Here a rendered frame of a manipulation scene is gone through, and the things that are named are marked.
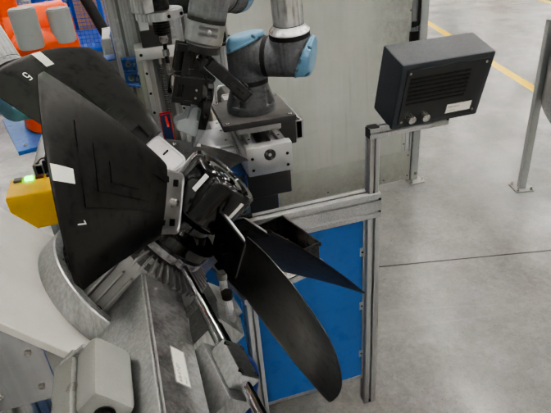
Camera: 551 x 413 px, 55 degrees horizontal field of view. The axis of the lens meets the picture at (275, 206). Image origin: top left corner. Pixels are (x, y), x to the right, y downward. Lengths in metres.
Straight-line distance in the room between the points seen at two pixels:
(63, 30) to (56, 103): 4.09
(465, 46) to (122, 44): 0.97
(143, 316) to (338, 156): 2.51
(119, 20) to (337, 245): 0.92
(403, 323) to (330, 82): 1.35
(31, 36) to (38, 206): 3.39
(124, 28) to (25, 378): 1.10
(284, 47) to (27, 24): 3.29
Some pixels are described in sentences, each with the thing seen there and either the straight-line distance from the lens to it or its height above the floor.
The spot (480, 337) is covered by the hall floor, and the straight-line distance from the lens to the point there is 2.36.
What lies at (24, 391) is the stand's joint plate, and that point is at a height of 0.98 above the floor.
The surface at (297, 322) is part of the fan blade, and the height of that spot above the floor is 1.11.
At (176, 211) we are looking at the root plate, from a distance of 0.78.
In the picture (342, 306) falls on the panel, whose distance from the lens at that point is 1.71.
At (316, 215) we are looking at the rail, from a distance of 1.46.
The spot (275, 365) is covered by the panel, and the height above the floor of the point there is 0.30.
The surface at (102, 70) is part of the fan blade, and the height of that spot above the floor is 1.37.
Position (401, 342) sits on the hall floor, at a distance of 2.28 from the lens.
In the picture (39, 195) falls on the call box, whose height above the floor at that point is 1.06.
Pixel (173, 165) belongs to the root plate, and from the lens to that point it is 0.85.
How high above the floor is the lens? 1.59
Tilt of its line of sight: 30 degrees down
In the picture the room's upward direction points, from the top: 5 degrees counter-clockwise
